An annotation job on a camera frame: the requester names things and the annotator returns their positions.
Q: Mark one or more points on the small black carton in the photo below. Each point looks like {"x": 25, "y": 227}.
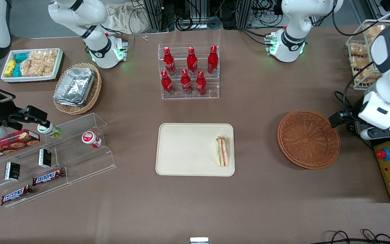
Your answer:
{"x": 45, "y": 158}
{"x": 12, "y": 171}

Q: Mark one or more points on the white rectangular plastic bin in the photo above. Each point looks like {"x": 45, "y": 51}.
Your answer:
{"x": 29, "y": 79}

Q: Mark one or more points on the red cola bottle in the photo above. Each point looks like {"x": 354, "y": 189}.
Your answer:
{"x": 169, "y": 62}
{"x": 186, "y": 83}
{"x": 200, "y": 84}
{"x": 191, "y": 62}
{"x": 166, "y": 84}
{"x": 212, "y": 61}

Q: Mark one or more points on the clear bag of pastries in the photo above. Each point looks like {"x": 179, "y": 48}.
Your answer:
{"x": 357, "y": 51}
{"x": 372, "y": 31}

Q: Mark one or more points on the small red-capped white bottle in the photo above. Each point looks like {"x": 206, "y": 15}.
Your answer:
{"x": 90, "y": 138}

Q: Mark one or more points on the red emergency stop button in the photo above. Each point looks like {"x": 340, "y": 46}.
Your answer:
{"x": 383, "y": 154}

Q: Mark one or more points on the Snickers chocolate bar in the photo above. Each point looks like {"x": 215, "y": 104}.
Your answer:
{"x": 15, "y": 195}
{"x": 47, "y": 177}

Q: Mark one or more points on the beige plastic tray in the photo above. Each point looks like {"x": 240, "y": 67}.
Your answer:
{"x": 188, "y": 149}

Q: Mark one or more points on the clear bag of crackers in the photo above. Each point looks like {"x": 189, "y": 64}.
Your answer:
{"x": 41, "y": 62}

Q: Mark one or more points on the small green-capped white bottle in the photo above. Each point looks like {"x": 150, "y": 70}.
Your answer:
{"x": 47, "y": 129}

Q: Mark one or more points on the tan oval wicker basket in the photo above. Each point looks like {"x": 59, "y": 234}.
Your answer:
{"x": 95, "y": 91}

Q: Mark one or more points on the brown round wicker basket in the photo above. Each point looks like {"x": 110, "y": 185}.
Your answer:
{"x": 308, "y": 139}

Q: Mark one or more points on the triangle sandwich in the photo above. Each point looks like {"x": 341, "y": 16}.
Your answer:
{"x": 222, "y": 152}

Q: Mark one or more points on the clear acrylic stepped shelf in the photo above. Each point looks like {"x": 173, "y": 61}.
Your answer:
{"x": 25, "y": 193}
{"x": 86, "y": 159}

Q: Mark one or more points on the yellow snack box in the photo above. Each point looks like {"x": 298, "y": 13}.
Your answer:
{"x": 10, "y": 67}

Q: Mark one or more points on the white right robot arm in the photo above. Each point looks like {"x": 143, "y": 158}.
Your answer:
{"x": 93, "y": 13}

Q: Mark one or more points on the stacked aluminium foil trays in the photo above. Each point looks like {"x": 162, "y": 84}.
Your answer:
{"x": 74, "y": 86}

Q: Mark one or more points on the red plaid cookie box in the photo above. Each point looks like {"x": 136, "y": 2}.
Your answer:
{"x": 12, "y": 142}

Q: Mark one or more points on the clear acrylic bottle rack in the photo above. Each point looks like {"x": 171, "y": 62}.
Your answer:
{"x": 212, "y": 91}

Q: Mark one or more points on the crumpled beige cloth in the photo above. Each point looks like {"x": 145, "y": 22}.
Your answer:
{"x": 124, "y": 17}

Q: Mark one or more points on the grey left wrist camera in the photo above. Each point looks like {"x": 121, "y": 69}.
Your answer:
{"x": 371, "y": 134}

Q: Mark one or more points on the teal snack box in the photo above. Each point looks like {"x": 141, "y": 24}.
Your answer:
{"x": 17, "y": 70}
{"x": 21, "y": 57}

